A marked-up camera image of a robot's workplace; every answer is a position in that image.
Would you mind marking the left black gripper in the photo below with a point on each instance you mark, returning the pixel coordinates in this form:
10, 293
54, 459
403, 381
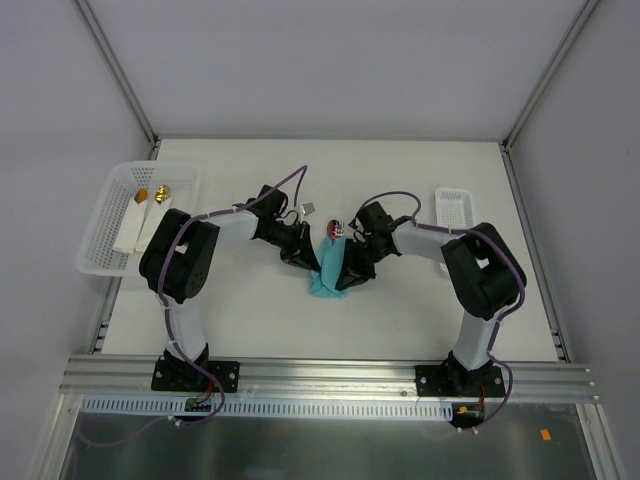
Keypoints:
296, 245

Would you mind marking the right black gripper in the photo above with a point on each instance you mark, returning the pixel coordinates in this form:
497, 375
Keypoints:
360, 255

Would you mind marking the blue paper napkin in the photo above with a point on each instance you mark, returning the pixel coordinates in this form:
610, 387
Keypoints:
330, 255

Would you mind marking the iridescent spoon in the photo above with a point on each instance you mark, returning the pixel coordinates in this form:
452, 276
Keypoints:
335, 229

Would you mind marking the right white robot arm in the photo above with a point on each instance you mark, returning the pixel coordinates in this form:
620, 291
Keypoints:
487, 280

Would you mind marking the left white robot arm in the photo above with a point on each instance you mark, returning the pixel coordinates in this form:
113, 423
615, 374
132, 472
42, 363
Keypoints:
176, 265

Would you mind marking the right rolled white napkin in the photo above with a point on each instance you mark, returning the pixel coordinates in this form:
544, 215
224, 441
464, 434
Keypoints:
159, 206

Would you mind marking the small white utensil tray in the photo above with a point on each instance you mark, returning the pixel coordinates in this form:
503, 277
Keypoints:
454, 208

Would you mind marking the large white plastic basket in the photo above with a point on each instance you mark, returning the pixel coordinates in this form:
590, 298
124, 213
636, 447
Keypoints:
96, 255

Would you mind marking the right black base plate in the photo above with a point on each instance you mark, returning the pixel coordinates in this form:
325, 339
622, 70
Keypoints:
446, 381

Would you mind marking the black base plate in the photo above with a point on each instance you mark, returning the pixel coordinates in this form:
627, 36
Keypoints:
175, 375
446, 381

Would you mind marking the white slotted cable duct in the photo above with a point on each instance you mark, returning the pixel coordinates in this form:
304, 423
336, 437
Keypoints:
270, 408

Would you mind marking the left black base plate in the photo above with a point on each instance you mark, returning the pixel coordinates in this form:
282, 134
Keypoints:
175, 375

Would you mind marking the aluminium mounting rail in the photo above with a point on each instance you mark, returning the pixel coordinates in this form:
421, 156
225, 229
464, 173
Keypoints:
546, 382

